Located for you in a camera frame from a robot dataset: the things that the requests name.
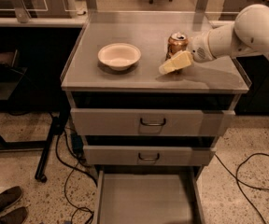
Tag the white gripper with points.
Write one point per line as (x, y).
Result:
(198, 49)

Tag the orange soda can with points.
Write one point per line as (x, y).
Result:
(176, 42)

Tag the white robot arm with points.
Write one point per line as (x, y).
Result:
(248, 35)

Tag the grey drawer cabinet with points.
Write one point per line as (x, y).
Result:
(212, 86)

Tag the grey top drawer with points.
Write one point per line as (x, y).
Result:
(152, 122)

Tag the grey drawer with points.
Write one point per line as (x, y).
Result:
(157, 156)
(163, 197)
(152, 122)

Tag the grey middle drawer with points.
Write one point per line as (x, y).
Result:
(157, 156)

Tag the grey bottom drawer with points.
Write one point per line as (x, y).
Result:
(163, 197)

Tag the white paper bowl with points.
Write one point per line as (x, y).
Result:
(119, 56)

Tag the dark shoe lower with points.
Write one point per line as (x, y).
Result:
(17, 216)

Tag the white horizontal rail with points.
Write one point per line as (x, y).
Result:
(188, 22)

